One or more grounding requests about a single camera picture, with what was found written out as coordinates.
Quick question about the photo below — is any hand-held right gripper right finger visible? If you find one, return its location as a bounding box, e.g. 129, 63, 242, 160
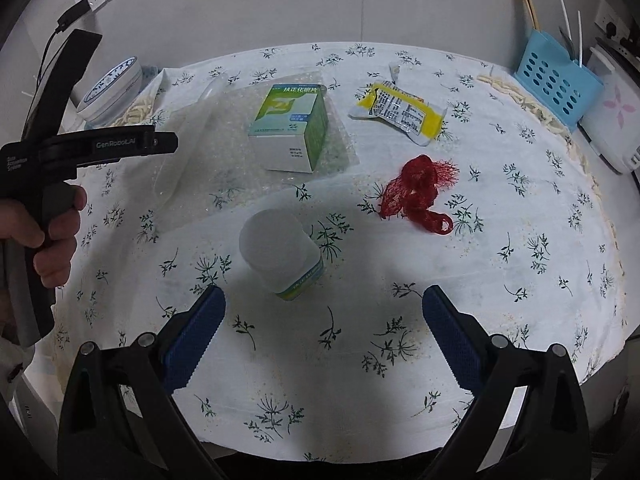
421, 284, 591, 480

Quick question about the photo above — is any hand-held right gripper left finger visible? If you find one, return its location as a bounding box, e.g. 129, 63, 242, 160
57, 285, 228, 480

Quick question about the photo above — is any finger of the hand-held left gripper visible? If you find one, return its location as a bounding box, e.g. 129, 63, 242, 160
151, 131, 180, 157
22, 29, 103, 141

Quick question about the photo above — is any clear plastic bag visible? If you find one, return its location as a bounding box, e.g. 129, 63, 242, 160
152, 70, 361, 211

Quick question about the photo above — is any green white medicine box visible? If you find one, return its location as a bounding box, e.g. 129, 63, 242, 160
247, 82, 330, 174

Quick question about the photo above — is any white pill bottle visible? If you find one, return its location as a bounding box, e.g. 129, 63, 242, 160
238, 208, 326, 302

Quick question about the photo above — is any red mesh net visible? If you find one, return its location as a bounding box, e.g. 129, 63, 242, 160
377, 155, 461, 236

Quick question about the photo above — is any yellow snack packet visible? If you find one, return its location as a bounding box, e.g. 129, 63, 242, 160
348, 61, 447, 146

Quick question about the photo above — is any person's left hand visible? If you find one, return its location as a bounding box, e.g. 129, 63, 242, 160
0, 185, 87, 288

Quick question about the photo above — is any blue patterned white bowl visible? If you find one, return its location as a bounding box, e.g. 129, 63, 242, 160
75, 56, 142, 123

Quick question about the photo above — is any black charger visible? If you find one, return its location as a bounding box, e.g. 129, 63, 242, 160
55, 0, 93, 33

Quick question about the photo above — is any white floral tablecloth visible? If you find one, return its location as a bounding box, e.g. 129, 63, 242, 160
52, 42, 626, 463

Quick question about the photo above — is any blue perforated utensil holder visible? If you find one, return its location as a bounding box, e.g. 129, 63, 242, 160
515, 29, 606, 131

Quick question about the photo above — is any white flowered rice cooker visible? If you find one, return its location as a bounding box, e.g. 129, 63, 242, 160
580, 40, 640, 173

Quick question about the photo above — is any wooden chopstick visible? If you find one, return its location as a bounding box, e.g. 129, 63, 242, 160
516, 0, 541, 31
511, 0, 537, 31

